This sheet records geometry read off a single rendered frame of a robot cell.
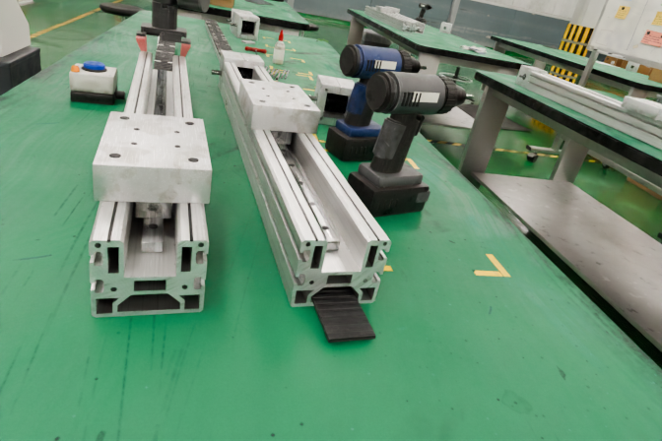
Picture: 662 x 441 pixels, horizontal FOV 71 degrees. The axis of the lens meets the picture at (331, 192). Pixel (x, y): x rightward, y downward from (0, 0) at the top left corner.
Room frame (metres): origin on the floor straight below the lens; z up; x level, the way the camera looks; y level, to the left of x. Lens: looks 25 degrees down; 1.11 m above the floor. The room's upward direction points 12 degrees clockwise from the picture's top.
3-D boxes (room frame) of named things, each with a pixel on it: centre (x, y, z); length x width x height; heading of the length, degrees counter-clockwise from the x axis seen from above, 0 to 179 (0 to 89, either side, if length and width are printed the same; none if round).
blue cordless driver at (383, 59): (0.93, -0.06, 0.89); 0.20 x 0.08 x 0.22; 126
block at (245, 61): (1.19, 0.30, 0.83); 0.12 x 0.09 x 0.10; 112
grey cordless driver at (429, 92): (0.71, -0.11, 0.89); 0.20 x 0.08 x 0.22; 126
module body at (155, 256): (0.71, 0.30, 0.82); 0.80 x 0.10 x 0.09; 22
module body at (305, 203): (0.78, 0.12, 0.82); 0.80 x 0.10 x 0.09; 22
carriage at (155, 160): (0.48, 0.20, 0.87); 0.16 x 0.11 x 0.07; 22
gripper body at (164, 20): (1.13, 0.47, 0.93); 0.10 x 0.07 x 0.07; 112
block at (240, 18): (2.11, 0.53, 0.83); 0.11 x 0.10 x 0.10; 115
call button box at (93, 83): (0.92, 0.52, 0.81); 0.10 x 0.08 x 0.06; 112
